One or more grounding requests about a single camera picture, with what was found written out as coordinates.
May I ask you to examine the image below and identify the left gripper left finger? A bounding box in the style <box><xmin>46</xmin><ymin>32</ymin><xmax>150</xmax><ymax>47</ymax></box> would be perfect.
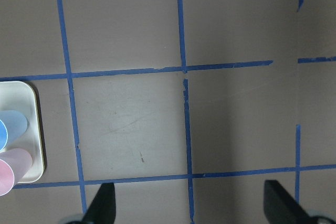
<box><xmin>81</xmin><ymin>183</ymin><xmax>116</xmax><ymax>224</ymax></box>

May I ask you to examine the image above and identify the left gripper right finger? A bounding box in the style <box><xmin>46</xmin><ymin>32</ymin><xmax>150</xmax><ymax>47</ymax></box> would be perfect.
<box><xmin>264</xmin><ymin>180</ymin><xmax>315</xmax><ymax>224</ymax></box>

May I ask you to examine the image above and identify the cream plastic tray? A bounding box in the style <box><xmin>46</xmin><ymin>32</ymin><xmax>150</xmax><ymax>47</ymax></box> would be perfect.
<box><xmin>1</xmin><ymin>81</ymin><xmax>46</xmax><ymax>184</ymax></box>

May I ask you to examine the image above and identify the pink plastic cup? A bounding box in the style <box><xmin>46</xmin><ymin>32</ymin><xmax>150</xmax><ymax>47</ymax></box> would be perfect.
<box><xmin>1</xmin><ymin>148</ymin><xmax>33</xmax><ymax>196</ymax></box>

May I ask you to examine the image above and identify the blue cup near pink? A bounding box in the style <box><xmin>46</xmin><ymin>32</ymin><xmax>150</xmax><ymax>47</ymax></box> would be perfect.
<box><xmin>1</xmin><ymin>110</ymin><xmax>28</xmax><ymax>152</ymax></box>

